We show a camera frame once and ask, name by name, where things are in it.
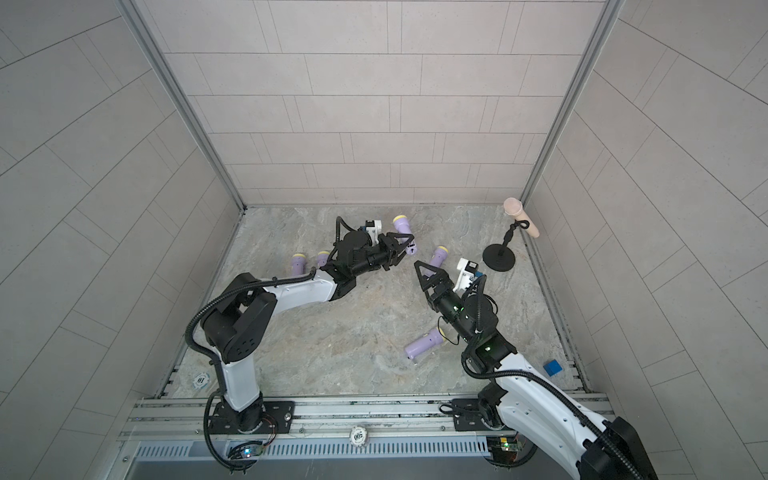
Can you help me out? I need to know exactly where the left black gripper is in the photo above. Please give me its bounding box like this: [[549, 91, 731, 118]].
[[348, 234, 414, 279]]

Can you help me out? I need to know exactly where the purple flashlight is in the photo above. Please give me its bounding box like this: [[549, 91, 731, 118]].
[[404, 327, 445, 360], [393, 215, 417, 255], [428, 245, 449, 268], [290, 253, 307, 276]]

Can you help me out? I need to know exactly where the purple flashlight horizontal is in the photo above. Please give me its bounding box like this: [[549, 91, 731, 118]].
[[316, 251, 330, 268]]

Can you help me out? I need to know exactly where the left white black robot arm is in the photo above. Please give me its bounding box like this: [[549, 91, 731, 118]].
[[184, 215, 416, 433]]

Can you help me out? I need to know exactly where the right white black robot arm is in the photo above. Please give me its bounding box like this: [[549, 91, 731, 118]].
[[414, 261, 657, 479]]

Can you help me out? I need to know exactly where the beige microphone on stand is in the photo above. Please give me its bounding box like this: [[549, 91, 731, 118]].
[[503, 197, 540, 239]]

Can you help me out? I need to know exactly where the blue tape piece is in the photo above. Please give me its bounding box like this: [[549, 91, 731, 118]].
[[543, 359, 563, 377]]

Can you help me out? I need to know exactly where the right circuit board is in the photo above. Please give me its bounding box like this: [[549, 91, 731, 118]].
[[486, 436, 524, 466]]

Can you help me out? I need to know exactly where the white round floor sticker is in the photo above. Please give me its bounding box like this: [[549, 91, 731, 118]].
[[192, 372, 210, 389]]

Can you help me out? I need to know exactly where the left green circuit board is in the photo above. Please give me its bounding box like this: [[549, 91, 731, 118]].
[[227, 440, 267, 462]]

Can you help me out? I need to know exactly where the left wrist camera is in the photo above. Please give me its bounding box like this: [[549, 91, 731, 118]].
[[362, 220, 382, 245]]

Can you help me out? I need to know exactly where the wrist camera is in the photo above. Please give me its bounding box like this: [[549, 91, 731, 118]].
[[362, 220, 382, 245], [453, 258, 481, 293]]

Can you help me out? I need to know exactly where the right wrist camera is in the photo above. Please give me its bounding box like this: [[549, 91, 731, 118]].
[[453, 258, 481, 293]]

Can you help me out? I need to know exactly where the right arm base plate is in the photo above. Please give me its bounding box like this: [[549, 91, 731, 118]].
[[439, 398, 507, 432]]

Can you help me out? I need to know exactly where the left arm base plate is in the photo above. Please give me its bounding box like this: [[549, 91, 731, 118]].
[[208, 400, 295, 435]]

